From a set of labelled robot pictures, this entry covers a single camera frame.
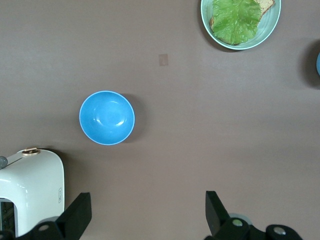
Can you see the green lettuce leaf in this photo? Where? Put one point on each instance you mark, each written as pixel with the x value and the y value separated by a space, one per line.
pixel 235 22

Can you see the brown bread slice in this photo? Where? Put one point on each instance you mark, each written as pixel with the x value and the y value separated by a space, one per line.
pixel 266 3

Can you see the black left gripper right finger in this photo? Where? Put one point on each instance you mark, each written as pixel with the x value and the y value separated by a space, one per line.
pixel 217 220

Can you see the pale green plate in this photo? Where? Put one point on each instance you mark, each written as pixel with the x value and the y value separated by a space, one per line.
pixel 267 27

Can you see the white toaster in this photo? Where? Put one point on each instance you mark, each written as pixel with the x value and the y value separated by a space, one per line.
pixel 37 185

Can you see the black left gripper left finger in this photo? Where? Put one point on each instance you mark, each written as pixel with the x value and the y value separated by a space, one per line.
pixel 75 217

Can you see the blue bowl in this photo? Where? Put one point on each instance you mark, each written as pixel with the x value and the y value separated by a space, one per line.
pixel 318 63
pixel 107 117

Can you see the brown tape patch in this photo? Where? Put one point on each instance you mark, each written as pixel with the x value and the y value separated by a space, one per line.
pixel 163 59

